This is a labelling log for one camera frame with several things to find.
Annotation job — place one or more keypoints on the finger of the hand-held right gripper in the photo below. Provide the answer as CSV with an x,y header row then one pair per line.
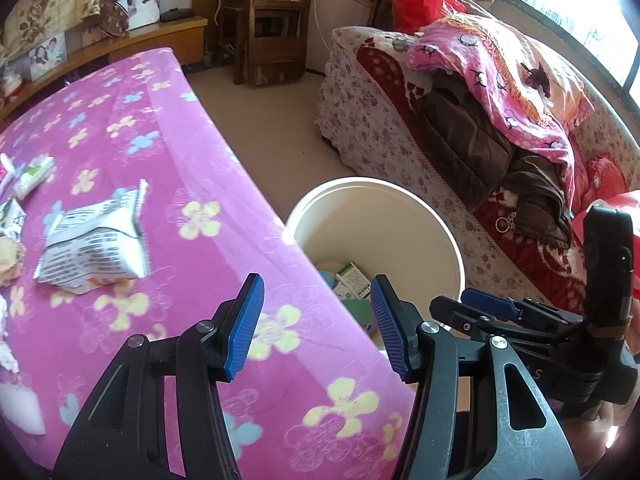
x,y
487,305
450,312

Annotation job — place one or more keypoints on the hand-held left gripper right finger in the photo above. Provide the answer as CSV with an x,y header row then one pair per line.
x,y
390,330

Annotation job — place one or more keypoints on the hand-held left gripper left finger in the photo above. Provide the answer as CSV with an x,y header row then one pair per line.
x,y
245,330

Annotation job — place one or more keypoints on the white plastic bucket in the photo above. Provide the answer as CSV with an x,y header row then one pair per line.
x,y
380,220

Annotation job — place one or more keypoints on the white snack packet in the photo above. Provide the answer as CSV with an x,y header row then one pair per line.
x,y
95,245

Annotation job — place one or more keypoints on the beige paper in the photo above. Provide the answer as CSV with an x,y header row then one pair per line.
x,y
11,262

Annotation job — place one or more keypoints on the green white tissue packet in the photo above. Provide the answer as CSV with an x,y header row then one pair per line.
x,y
35,175

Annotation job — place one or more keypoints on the person's right forearm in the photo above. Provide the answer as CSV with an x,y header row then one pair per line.
x,y
600,430

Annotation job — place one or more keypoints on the red plastic bag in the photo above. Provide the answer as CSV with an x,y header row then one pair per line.
x,y
580,220

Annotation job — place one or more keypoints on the red cushion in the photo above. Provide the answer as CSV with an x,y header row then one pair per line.
x,y
607,177

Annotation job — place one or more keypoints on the brown jacket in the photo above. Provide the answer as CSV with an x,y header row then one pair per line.
x,y
470,150

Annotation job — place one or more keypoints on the floral covered sofa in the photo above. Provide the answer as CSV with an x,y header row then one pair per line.
x,y
380,125

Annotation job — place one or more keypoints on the pink printed blanket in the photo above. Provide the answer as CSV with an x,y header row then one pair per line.
x,y
500,85

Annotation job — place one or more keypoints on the window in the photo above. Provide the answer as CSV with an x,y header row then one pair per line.
x,y
575,5

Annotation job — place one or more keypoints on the dark wooden chair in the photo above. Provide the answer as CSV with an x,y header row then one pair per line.
x,y
270,45

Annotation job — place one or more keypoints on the wooden cabinet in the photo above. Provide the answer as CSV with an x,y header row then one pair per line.
x,y
150,35

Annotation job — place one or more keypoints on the black set-top box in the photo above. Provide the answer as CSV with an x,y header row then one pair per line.
x,y
176,15

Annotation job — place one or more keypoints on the large wedding photo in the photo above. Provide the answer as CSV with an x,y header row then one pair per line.
x,y
142,7

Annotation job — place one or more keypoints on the couple photo frame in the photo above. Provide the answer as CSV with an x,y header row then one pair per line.
x,y
47,57

